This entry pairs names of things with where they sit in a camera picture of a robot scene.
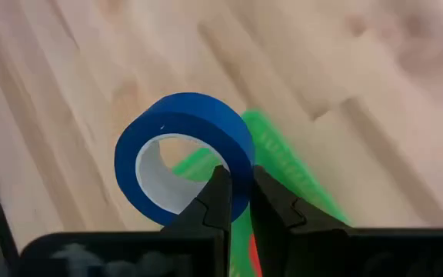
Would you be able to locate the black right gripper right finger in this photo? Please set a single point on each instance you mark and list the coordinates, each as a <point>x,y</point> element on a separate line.
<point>275,207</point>

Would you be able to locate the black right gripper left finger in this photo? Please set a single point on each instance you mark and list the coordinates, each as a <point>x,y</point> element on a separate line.
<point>214,207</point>

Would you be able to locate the blue tape roll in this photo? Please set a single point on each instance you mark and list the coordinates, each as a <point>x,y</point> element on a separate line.
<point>183,115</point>

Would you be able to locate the green plastic basket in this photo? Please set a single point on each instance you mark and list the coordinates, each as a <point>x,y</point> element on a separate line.
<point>279,154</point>

